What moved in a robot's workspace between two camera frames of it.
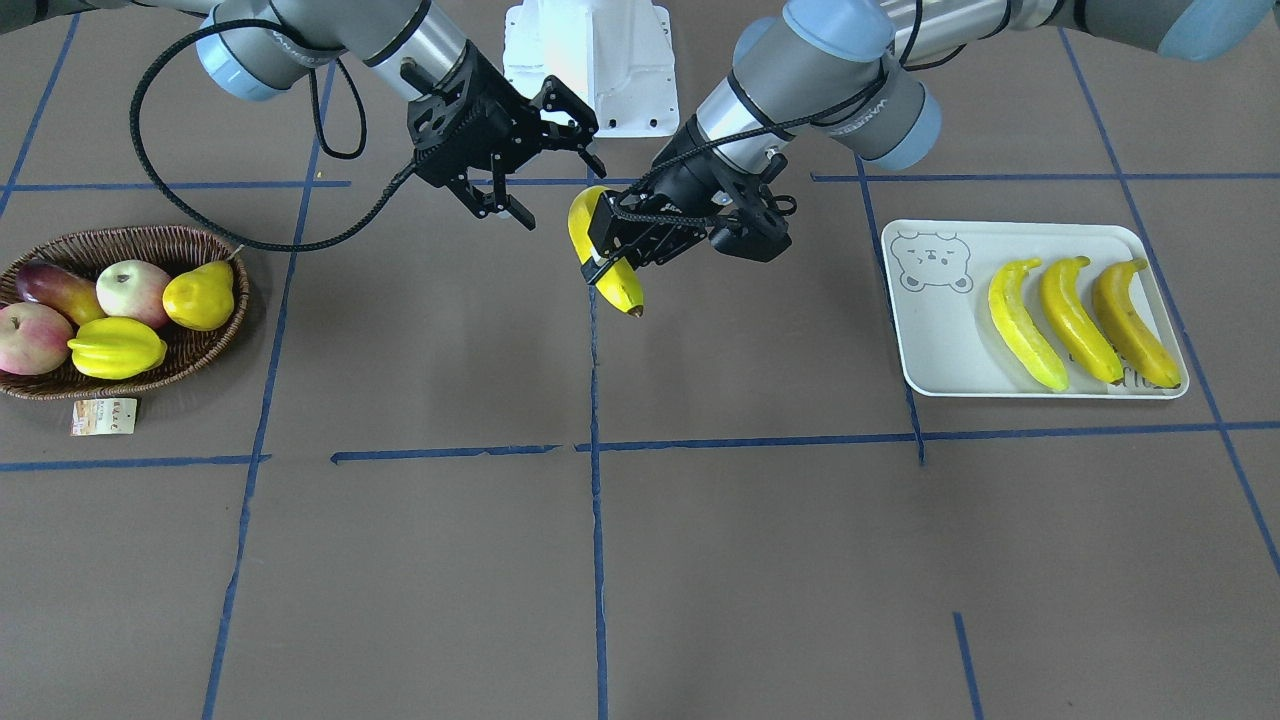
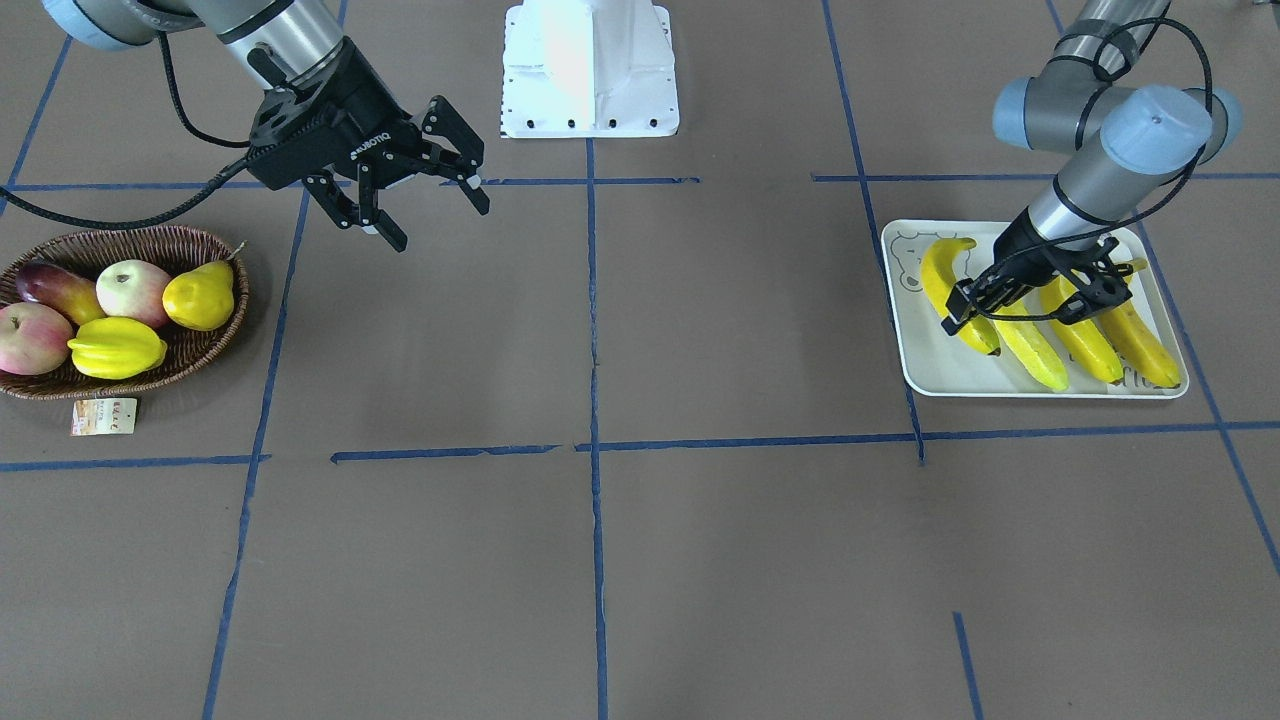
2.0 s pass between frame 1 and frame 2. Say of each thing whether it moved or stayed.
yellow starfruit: stayed
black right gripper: moved
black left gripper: moved
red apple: stayed
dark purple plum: stayed
